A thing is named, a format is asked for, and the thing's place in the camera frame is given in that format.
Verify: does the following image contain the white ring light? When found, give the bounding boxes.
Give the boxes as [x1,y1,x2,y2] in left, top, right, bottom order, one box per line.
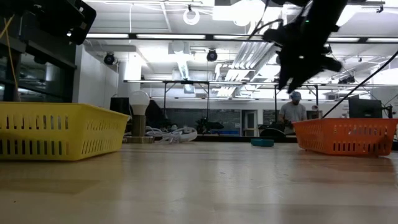
[182,7,201,26]

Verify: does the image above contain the yellow hanging cord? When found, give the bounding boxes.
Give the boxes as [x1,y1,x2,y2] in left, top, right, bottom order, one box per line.
[0,12,22,102]

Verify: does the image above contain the orange plastic basket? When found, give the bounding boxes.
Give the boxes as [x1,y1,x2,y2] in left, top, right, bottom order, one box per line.
[292,118,398,157]

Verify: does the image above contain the yellow plastic basket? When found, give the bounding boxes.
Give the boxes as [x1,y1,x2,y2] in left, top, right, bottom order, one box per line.
[0,101,131,162]

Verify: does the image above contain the black background table frame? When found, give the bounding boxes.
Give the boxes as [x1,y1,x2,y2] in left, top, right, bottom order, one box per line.
[273,82,320,121]
[162,80,211,130]

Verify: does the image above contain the person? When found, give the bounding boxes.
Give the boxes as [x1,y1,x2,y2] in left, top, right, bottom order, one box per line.
[277,90,308,135]

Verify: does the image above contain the teal flat dish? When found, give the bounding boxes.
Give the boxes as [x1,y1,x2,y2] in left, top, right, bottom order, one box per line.
[251,138,275,147]

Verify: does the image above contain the white bulb brass lamp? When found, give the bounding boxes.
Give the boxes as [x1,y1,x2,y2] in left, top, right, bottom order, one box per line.
[123,90,155,144]

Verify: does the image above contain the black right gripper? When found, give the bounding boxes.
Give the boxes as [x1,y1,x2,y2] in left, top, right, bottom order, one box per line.
[276,30,330,94]

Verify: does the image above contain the black computer monitor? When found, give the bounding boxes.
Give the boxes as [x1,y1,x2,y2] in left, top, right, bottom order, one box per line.
[348,98,383,119]

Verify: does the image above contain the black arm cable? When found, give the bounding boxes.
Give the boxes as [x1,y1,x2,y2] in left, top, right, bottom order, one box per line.
[321,49,398,119]

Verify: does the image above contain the black office chair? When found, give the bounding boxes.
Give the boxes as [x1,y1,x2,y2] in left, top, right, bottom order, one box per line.
[259,126,287,138]

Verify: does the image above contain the long ceiling light strip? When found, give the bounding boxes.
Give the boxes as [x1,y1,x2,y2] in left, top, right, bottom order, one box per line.
[85,32,398,44]

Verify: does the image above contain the white power cord with switch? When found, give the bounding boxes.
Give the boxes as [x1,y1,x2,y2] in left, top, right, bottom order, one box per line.
[144,125,199,145]

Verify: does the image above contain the black box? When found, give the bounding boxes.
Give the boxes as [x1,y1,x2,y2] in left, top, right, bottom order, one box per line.
[109,96,131,116]

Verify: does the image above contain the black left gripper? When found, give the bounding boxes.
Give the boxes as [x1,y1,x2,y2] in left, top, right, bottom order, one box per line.
[34,0,97,46]

